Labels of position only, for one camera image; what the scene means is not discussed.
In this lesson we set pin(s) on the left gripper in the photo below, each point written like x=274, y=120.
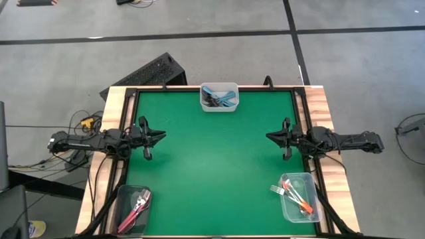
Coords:
x=141, y=137

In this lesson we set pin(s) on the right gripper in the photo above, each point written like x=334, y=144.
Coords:
x=295, y=137

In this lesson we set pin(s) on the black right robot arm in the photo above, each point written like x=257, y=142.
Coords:
x=348, y=141

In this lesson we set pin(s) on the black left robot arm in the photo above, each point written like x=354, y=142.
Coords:
x=83, y=141

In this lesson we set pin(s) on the black clamp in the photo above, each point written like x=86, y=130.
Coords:
x=269, y=81
x=164, y=85

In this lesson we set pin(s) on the white plastic bin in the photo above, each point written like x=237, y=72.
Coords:
x=203, y=108

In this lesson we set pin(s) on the green table mat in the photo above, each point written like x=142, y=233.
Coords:
x=216, y=149

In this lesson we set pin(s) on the black computer case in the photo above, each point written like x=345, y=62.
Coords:
x=149, y=73

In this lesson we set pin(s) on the yellow plug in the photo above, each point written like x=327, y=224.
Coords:
x=88, y=122

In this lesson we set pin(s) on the smoky clear plastic bin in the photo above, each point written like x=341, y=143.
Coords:
x=121, y=199

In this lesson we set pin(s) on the black power supply box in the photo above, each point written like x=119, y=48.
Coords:
x=78, y=162

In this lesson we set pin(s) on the black power strip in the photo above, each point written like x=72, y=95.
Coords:
x=124, y=1

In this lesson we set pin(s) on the yellow blue object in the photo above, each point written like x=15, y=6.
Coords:
x=36, y=229

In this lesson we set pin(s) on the grey panel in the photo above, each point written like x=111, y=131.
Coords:
x=2, y=146

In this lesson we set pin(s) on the black bar orange tip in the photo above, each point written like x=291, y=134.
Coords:
x=33, y=2

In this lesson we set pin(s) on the black table frame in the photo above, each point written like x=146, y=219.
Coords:
x=265, y=89

